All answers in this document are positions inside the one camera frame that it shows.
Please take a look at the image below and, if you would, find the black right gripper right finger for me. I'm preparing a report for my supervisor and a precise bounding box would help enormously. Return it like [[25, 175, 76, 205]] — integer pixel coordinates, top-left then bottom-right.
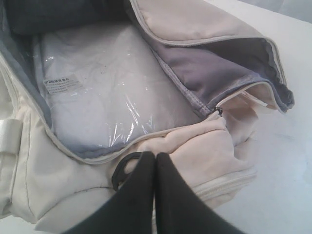
[[155, 153, 243, 234]]

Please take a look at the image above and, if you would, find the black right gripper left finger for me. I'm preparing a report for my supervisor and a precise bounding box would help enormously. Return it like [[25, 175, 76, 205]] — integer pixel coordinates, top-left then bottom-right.
[[66, 152, 156, 234]]

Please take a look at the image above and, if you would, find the cream fabric duffel bag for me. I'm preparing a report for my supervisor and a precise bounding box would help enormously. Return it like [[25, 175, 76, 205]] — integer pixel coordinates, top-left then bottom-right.
[[0, 0, 294, 234]]

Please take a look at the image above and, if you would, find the clear plastic wrapped white package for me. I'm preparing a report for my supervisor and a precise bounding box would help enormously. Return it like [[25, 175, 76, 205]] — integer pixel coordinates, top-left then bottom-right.
[[33, 23, 199, 153]]

